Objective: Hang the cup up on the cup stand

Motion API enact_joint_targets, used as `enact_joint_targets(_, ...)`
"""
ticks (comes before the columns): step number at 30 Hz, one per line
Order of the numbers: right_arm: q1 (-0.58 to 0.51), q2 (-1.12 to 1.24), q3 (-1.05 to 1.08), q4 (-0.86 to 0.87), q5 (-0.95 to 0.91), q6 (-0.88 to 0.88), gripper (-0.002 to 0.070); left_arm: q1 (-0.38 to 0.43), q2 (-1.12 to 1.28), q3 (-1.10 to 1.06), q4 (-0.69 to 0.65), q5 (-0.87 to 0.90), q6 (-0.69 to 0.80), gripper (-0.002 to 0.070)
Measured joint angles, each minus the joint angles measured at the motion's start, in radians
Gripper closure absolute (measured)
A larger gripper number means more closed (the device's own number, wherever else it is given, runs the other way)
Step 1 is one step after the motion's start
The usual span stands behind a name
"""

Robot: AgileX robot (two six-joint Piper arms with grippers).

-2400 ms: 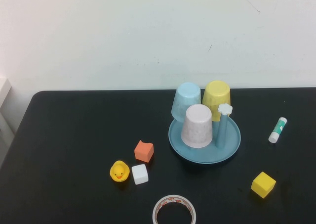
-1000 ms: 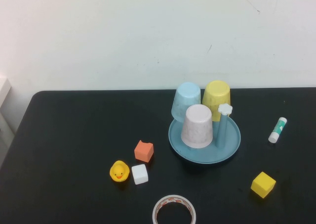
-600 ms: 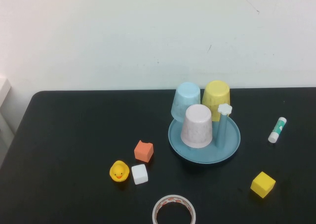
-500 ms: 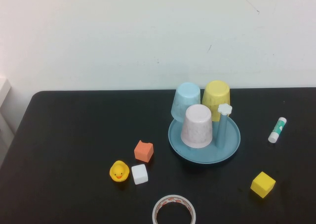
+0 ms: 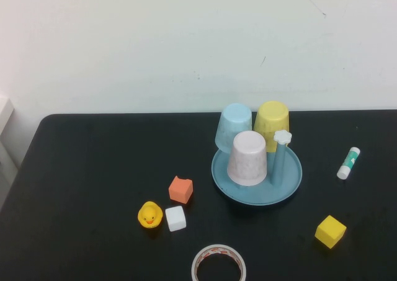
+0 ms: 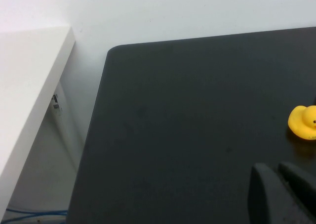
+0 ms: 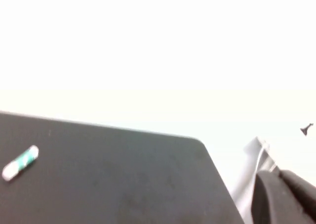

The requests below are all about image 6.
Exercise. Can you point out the yellow rubber duck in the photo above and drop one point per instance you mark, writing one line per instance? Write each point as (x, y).
(301, 122)

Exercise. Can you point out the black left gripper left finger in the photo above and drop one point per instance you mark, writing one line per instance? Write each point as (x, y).
(269, 199)

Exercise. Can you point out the black white label sticker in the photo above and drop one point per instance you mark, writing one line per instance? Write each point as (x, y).
(56, 103)

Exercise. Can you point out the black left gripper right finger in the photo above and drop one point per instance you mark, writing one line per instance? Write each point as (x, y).
(302, 178)

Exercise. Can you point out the white side table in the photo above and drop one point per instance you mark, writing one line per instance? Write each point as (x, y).
(24, 73)

